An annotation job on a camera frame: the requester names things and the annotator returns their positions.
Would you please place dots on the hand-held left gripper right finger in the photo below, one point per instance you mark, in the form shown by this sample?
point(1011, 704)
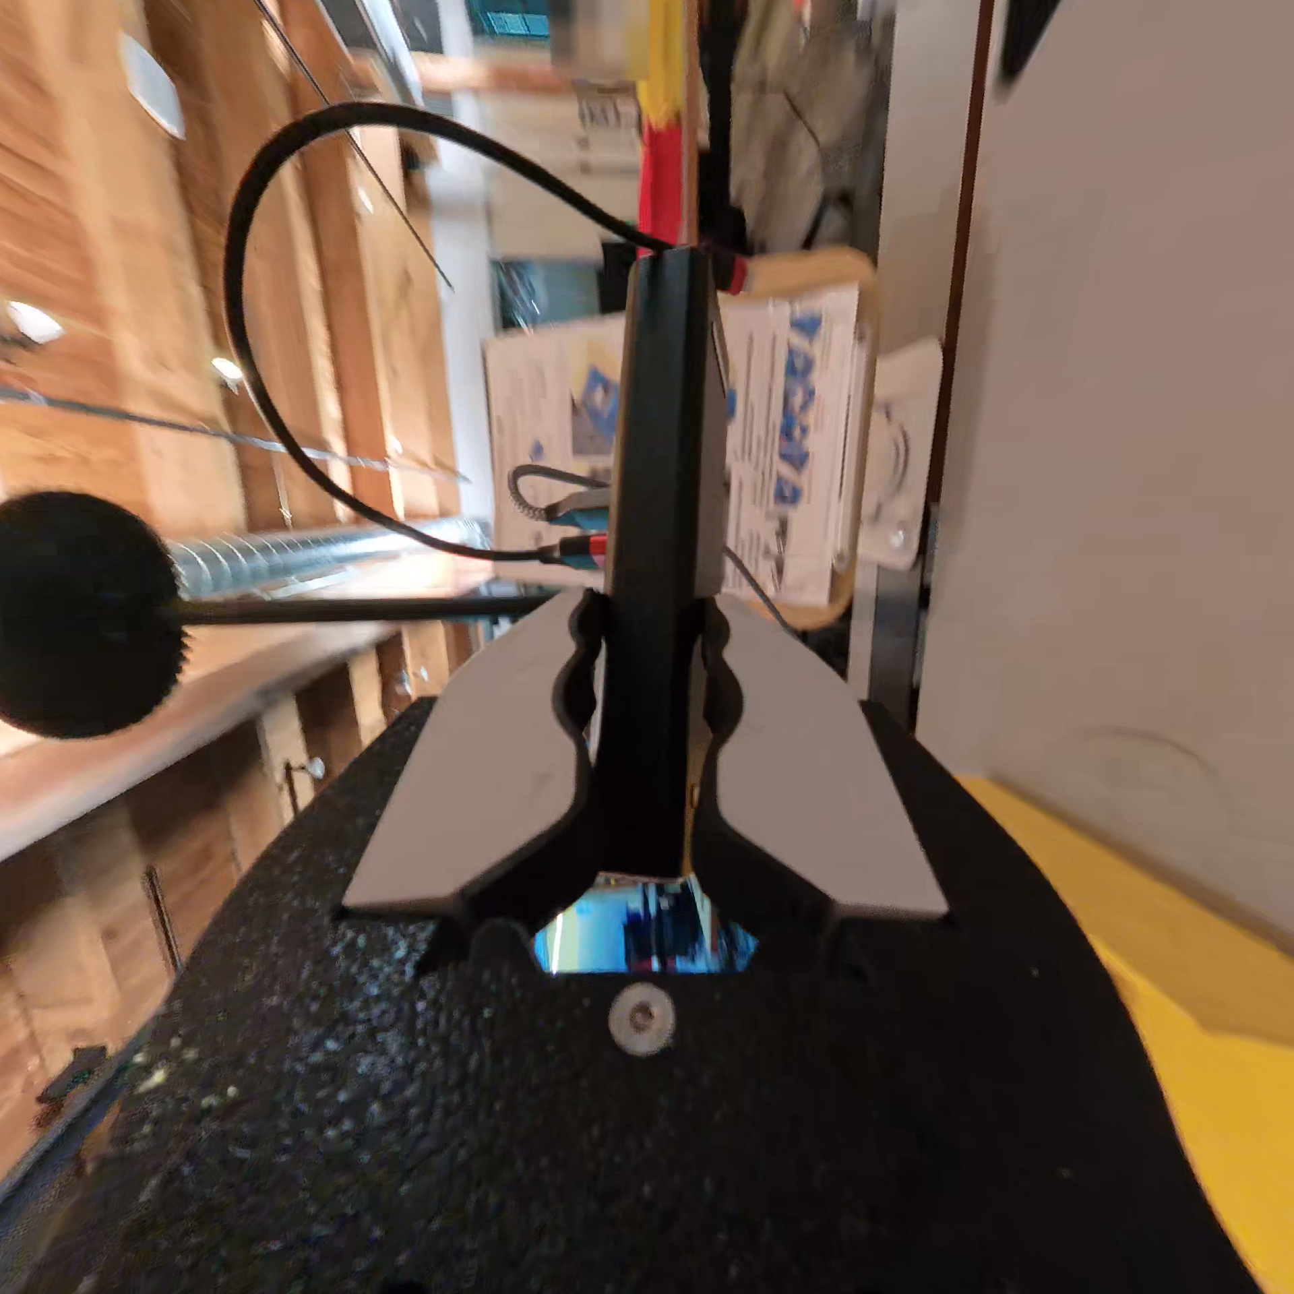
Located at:
point(829, 800)

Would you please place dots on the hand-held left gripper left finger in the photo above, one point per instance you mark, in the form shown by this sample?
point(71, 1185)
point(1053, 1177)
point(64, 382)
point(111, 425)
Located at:
point(466, 800)

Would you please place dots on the black usb hub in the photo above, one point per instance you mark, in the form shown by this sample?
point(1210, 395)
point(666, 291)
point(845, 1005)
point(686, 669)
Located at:
point(664, 567)

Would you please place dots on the yellow plastic bin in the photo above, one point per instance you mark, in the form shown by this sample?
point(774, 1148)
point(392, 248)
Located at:
point(1194, 1011)

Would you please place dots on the illustrated instruction board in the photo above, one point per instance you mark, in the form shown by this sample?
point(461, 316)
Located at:
point(789, 445)

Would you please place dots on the silver ventilation duct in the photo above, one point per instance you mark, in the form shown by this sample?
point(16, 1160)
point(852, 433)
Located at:
point(304, 556)

